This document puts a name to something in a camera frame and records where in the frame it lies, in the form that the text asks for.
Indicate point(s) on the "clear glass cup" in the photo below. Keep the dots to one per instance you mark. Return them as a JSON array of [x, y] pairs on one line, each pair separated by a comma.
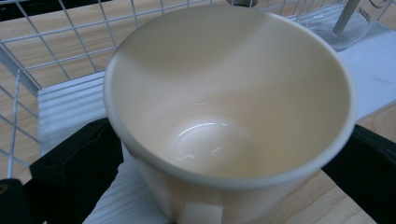
[[351, 34]]

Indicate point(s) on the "dark round object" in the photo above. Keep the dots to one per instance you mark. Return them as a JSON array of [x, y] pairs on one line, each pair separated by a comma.
[[243, 2]]

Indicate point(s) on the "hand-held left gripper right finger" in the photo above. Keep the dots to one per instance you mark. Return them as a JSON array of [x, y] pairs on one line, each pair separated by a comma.
[[370, 168]]

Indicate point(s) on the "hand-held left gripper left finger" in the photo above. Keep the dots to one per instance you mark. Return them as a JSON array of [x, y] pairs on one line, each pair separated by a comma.
[[74, 168]]

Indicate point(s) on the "cream ceramic cup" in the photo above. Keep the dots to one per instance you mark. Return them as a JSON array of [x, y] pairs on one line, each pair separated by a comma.
[[230, 102]]

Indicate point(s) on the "white stick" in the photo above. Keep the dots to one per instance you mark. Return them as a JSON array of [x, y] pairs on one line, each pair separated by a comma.
[[344, 17]]

